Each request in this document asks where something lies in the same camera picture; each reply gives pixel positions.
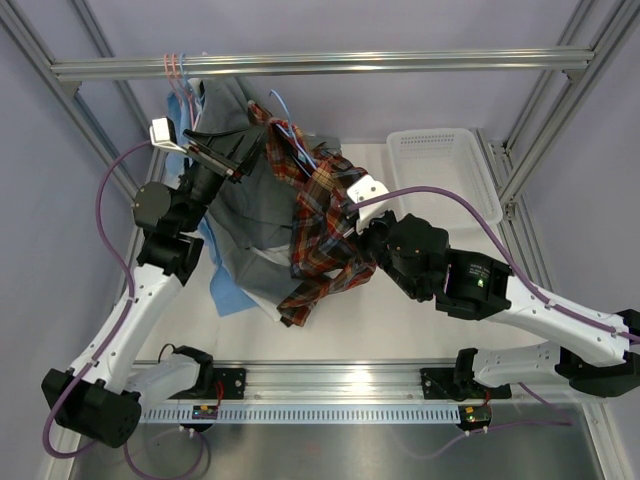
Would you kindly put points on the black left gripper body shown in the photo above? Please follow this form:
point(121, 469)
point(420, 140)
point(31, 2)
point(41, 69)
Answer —
point(207, 175)

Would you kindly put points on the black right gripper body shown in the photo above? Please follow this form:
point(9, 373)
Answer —
point(374, 239)

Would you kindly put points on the plaid shirt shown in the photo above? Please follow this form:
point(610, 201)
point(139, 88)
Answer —
point(322, 257)

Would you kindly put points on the light blue hanger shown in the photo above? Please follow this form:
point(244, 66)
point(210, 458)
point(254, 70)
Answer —
point(291, 134)

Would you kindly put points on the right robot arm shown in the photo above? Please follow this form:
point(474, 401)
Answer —
point(582, 349)

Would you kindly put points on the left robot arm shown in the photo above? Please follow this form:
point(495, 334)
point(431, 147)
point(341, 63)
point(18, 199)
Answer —
point(98, 396)

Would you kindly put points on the grey shirt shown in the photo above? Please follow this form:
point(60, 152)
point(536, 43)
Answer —
point(255, 215)

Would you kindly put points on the pink hanger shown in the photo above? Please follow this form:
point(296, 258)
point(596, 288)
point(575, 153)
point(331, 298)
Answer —
point(171, 75)
point(177, 72)

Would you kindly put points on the light blue shirt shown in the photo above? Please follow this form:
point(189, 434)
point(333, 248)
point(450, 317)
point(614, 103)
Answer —
point(225, 290)

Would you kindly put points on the white plastic basket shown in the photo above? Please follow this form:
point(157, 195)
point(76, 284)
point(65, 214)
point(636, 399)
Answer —
point(446, 158)

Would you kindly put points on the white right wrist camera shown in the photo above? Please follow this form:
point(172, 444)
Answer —
point(363, 190)

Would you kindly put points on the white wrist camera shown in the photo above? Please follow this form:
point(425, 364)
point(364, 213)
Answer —
point(163, 137)
point(363, 190)

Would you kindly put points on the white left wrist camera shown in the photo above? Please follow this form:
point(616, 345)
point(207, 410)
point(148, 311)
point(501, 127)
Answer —
point(163, 137)

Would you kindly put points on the aluminium frame left posts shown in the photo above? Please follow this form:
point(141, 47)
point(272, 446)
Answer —
point(27, 39)

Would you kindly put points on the aluminium frame posts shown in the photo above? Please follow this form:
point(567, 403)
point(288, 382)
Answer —
point(555, 99)
point(27, 39)

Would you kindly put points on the blue hanger on rail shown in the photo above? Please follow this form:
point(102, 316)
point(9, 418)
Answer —
point(193, 96)

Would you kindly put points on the aluminium frame right posts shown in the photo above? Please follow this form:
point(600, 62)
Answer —
point(555, 99)

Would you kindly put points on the aluminium hanging rail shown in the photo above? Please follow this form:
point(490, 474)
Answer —
point(291, 64)

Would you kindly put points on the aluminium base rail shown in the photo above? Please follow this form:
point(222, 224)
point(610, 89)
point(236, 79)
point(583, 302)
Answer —
point(331, 382)

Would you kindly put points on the white slotted cable duct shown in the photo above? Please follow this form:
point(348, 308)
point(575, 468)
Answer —
point(303, 414)

